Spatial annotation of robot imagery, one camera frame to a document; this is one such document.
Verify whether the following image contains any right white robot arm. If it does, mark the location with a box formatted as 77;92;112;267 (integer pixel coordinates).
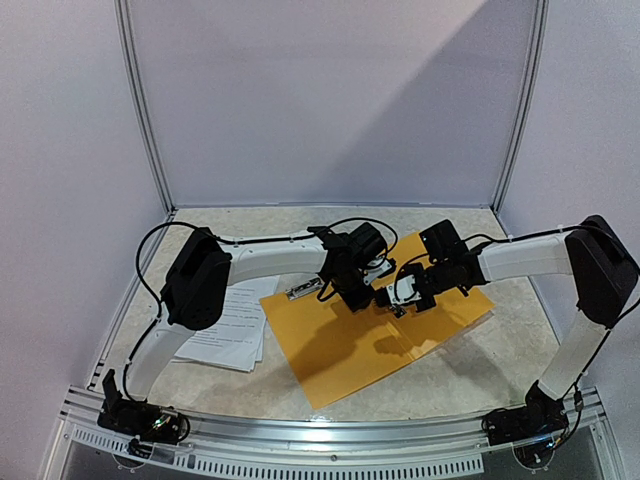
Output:
375;215;639;400

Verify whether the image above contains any left aluminium frame post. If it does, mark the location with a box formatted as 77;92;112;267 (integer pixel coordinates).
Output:
114;0;176;214

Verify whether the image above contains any orange file folder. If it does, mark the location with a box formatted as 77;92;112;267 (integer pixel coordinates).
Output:
258;230;497;412

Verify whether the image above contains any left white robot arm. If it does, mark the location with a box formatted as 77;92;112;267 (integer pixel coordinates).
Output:
102;221;395;434

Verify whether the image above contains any chrome side folder clip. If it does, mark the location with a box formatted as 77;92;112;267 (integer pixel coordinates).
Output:
285;278;323;300

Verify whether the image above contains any aluminium frame post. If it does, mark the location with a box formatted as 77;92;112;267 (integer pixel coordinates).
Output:
490;0;549;216
114;0;176;214

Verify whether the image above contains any right aluminium frame post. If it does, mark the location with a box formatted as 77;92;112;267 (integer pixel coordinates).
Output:
490;0;549;216

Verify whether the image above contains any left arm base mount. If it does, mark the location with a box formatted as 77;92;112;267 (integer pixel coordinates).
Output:
97;369;191;445

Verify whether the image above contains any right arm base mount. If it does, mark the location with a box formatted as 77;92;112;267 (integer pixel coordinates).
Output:
481;390;584;449

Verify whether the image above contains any chrome folder spring clip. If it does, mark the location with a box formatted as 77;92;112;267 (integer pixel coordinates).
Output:
390;305;407;318

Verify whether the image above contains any stack of printed papers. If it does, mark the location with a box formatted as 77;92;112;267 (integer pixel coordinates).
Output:
173;276;279;373

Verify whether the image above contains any aluminium front rail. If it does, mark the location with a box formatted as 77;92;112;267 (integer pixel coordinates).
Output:
46;388;623;479

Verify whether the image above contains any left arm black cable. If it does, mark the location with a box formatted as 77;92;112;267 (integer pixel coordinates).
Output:
134;221;201;321

